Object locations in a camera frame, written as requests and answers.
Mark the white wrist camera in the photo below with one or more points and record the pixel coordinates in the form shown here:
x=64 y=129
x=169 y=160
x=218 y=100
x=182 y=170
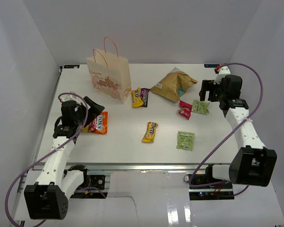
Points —
x=68 y=97
x=221 y=72

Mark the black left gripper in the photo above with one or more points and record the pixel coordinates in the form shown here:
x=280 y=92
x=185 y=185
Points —
x=94 y=110

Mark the orange Fox's candy bag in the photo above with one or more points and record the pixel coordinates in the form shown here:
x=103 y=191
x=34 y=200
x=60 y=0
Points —
x=98 y=125

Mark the yellow M&M's pack upper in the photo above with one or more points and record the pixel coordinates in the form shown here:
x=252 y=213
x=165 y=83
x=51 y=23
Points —
x=136 y=98

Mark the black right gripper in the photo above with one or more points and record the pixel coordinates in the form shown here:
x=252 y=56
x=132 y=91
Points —
x=208 y=85

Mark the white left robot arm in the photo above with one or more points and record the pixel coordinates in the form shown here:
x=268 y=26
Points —
x=48 y=197

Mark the aluminium front rail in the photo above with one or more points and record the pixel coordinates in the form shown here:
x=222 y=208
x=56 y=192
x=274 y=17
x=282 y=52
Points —
x=143 y=167

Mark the brown padded mailer envelope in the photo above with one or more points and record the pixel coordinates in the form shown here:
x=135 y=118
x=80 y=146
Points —
x=174 y=85

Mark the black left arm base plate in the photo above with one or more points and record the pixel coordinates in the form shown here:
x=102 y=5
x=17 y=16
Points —
x=97 y=181

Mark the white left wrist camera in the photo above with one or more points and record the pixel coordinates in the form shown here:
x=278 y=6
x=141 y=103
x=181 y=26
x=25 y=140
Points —
x=68 y=97

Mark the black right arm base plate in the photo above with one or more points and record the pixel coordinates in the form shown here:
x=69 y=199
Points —
x=208 y=193

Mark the brown M&M's pack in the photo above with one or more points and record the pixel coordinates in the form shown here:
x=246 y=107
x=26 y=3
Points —
x=144 y=94

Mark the cream paper gift bag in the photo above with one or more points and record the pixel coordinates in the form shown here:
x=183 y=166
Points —
x=110 y=73

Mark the green snack packet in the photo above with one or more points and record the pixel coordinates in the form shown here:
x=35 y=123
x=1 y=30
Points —
x=185 y=140
x=200 y=107

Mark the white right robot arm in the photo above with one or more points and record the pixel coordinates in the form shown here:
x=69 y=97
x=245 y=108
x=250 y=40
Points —
x=253 y=163

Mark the yellow M&M's pack lower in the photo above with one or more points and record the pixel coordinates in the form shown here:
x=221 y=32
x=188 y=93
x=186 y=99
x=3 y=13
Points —
x=150 y=132

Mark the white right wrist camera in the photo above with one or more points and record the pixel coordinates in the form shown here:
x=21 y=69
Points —
x=221 y=72

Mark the yellow m&m's pack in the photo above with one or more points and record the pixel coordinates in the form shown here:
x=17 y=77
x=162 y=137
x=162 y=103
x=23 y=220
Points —
x=150 y=132
x=136 y=98

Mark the red snack packet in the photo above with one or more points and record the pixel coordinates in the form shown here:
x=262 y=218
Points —
x=185 y=109

